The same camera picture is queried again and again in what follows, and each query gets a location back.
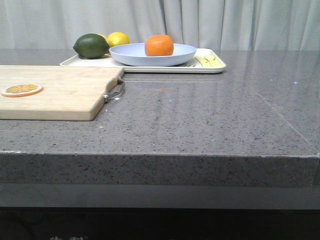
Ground cream rectangular tray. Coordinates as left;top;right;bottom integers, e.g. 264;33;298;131
60;48;227;74

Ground light blue plate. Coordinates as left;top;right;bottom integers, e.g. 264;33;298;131
109;43;197;67

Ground yellow lemon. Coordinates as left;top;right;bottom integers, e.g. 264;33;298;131
106;32;130;48
98;33;108;41

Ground orange slice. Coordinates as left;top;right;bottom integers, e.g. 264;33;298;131
0;83;44;98

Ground white curtain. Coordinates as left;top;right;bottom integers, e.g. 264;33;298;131
0;0;320;51

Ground wooden cutting board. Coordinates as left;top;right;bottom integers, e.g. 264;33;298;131
0;65;124;121

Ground yellow-green slices on tray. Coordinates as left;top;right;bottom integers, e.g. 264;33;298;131
194;55;224;68

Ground green lime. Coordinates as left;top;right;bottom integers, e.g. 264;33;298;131
73;33;110;59

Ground orange fruit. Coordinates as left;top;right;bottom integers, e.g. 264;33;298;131
144;34;174;57

